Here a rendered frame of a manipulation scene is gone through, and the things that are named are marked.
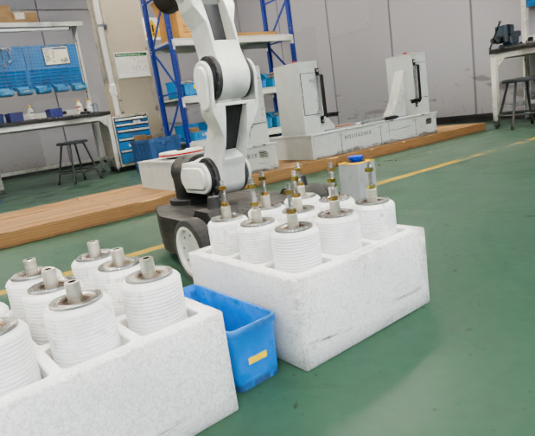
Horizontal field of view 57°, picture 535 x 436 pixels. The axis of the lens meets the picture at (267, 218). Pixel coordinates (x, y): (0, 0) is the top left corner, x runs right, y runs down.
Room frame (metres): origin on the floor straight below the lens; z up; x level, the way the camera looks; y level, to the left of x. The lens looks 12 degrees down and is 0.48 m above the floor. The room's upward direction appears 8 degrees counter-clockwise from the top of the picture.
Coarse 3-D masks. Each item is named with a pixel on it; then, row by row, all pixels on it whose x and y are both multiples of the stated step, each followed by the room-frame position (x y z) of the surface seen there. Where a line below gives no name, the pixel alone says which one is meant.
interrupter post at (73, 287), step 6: (66, 282) 0.69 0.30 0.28; (72, 282) 0.69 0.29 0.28; (78, 282) 0.69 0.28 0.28; (66, 288) 0.68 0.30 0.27; (72, 288) 0.68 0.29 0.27; (78, 288) 0.69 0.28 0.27; (72, 294) 0.68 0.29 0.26; (78, 294) 0.69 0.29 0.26; (72, 300) 0.68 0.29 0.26; (78, 300) 0.68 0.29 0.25
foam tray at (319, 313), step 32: (192, 256) 1.14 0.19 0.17; (224, 256) 1.07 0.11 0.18; (352, 256) 0.94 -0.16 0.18; (384, 256) 0.99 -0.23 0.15; (416, 256) 1.05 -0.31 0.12; (224, 288) 1.04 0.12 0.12; (256, 288) 0.94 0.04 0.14; (288, 288) 0.86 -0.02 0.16; (320, 288) 0.87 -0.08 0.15; (352, 288) 0.92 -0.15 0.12; (384, 288) 0.98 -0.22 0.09; (416, 288) 1.04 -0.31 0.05; (288, 320) 0.87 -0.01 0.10; (320, 320) 0.87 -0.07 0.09; (352, 320) 0.92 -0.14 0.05; (384, 320) 0.97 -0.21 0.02; (288, 352) 0.88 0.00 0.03; (320, 352) 0.86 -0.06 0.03
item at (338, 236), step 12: (348, 216) 0.98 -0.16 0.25; (324, 228) 0.98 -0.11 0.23; (336, 228) 0.97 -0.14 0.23; (348, 228) 0.97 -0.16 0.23; (324, 240) 0.98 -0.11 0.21; (336, 240) 0.97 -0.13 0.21; (348, 240) 0.97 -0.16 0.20; (360, 240) 1.00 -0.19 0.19; (324, 252) 0.99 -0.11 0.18; (336, 252) 0.97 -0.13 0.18; (348, 252) 0.97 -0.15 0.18
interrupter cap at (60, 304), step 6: (66, 294) 0.72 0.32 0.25; (84, 294) 0.71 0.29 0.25; (90, 294) 0.71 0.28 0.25; (96, 294) 0.70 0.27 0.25; (102, 294) 0.70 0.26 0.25; (54, 300) 0.70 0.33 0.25; (60, 300) 0.70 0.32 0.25; (66, 300) 0.70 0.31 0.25; (84, 300) 0.69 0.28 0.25; (90, 300) 0.67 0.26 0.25; (96, 300) 0.68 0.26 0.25; (48, 306) 0.67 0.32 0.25; (54, 306) 0.67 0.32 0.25; (60, 306) 0.67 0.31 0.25; (66, 306) 0.67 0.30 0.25; (72, 306) 0.66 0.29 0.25; (78, 306) 0.66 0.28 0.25
